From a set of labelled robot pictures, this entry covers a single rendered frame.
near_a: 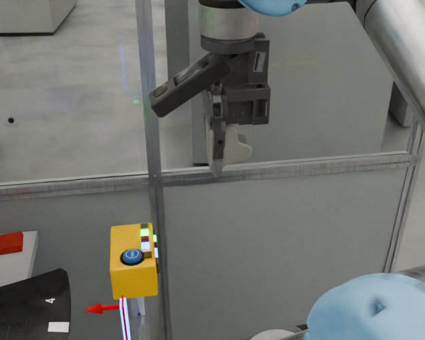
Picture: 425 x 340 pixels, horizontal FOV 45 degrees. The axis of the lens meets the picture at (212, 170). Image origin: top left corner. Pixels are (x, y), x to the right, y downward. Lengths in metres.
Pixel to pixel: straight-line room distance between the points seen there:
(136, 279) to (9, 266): 0.50
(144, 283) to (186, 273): 0.67
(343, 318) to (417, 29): 0.28
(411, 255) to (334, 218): 1.23
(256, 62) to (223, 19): 0.08
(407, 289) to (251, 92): 0.40
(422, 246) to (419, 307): 2.77
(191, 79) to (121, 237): 0.63
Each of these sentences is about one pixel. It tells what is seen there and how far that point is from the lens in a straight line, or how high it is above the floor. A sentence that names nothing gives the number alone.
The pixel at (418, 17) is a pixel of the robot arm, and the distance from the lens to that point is 0.52.
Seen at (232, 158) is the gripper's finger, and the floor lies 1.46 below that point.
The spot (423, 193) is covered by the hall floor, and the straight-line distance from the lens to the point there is 3.55.
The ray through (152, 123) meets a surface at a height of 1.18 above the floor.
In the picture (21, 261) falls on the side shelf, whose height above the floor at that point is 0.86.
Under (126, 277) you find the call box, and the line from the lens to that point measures 1.15.
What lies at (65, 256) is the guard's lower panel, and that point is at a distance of 1.76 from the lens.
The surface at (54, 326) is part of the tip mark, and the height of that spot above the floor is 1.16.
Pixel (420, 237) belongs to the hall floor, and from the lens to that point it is 3.15.
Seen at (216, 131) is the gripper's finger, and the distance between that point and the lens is 0.68.
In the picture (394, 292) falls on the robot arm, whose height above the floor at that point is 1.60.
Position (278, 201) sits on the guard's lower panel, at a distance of 1.70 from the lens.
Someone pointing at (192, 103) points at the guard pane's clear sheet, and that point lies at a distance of 1.49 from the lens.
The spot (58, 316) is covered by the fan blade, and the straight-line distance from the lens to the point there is 0.93.
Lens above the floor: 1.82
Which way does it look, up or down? 31 degrees down
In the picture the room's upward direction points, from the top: straight up
